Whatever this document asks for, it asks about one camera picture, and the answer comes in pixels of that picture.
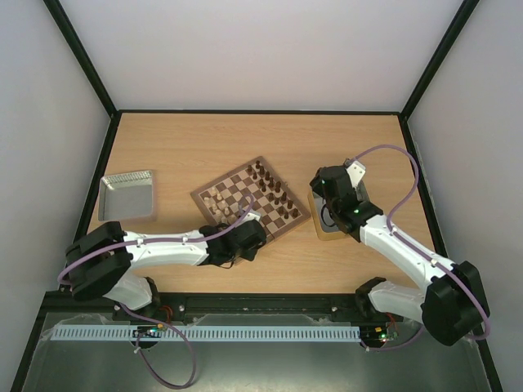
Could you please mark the dark chess piece row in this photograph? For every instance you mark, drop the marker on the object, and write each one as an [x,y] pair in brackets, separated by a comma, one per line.
[274,200]

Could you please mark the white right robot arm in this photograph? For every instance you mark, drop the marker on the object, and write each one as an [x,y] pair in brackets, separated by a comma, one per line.
[448,300]

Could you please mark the cream piece row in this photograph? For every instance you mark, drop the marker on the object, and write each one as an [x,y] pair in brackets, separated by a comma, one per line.
[222,204]

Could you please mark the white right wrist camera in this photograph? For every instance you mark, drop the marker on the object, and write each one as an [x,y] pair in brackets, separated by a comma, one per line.
[355,170]

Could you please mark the black aluminium frame rail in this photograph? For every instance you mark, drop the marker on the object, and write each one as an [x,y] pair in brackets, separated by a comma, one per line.
[188,306]

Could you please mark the light blue cable duct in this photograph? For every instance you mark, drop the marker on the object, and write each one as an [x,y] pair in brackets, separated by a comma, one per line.
[198,333]

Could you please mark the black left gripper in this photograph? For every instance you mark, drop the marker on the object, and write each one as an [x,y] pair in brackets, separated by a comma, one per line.
[250,255]

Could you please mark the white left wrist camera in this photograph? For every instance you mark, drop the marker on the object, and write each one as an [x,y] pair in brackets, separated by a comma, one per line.
[252,215]

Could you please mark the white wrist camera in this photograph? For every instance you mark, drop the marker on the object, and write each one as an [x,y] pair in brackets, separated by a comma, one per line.
[252,215]
[355,170]

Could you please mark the wooden chess board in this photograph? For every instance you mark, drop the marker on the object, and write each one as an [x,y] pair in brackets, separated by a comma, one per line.
[231,181]

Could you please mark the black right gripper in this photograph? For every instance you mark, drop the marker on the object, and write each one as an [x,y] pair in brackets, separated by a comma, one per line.
[319,184]

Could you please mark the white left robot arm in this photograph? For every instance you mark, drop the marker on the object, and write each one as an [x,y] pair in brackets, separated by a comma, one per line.
[102,263]

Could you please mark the silver metal tin box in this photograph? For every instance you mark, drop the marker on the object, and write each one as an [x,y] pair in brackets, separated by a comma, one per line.
[327,220]

